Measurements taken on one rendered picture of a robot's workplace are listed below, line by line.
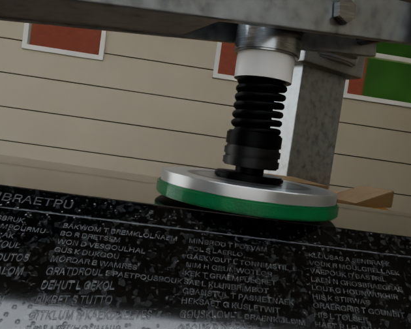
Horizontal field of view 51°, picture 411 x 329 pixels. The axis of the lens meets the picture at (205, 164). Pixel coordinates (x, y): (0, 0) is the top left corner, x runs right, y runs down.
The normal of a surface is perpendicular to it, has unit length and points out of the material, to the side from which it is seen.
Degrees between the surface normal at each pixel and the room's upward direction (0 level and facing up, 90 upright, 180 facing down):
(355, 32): 90
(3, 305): 45
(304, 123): 90
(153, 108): 90
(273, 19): 90
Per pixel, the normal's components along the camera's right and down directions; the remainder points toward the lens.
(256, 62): -0.39, 0.00
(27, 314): 0.15, -0.65
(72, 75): 0.07, 0.06
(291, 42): 0.55, 0.12
